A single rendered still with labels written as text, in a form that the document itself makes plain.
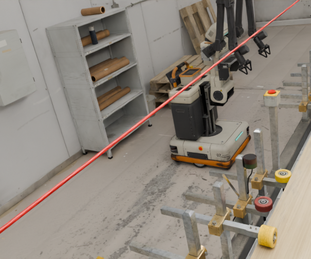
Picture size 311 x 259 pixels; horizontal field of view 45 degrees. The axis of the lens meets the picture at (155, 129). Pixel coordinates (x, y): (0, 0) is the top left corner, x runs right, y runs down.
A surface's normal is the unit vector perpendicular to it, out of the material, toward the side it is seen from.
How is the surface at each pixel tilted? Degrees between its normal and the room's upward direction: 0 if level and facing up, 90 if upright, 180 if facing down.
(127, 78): 90
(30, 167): 90
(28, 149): 90
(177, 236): 0
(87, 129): 90
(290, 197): 0
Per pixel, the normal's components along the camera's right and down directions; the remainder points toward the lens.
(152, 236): -0.18, -0.89
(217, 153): -0.53, 0.44
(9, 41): 0.83, 0.08
